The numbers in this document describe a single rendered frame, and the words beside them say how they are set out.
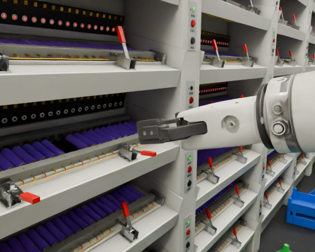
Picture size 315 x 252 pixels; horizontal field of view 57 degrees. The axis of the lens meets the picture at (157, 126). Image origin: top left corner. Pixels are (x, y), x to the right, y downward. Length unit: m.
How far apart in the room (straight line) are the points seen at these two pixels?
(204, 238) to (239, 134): 0.84
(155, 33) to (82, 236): 0.53
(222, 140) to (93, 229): 0.47
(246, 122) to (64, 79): 0.31
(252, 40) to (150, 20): 0.70
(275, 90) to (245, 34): 1.13
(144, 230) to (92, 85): 0.40
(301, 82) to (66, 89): 0.36
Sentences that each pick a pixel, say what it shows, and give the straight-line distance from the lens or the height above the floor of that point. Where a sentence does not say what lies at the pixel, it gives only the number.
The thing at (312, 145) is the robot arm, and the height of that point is 0.89.
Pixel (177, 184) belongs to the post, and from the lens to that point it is 0.84.
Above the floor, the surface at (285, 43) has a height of 1.10.
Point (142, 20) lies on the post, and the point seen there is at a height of 1.08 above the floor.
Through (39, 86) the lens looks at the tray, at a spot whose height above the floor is 0.93.
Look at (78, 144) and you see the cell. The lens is 0.66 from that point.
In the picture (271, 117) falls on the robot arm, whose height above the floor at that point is 0.91.
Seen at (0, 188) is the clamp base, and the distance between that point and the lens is 0.52.
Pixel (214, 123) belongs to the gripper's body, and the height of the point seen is 0.90.
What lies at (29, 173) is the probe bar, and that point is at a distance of 0.55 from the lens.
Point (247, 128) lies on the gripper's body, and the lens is 0.32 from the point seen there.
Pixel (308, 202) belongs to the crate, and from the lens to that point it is 2.20.
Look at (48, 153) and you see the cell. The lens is 0.61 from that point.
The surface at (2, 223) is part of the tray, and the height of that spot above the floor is 0.74.
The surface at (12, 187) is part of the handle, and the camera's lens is 0.50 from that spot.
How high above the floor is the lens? 0.97
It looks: 12 degrees down
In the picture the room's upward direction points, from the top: straight up
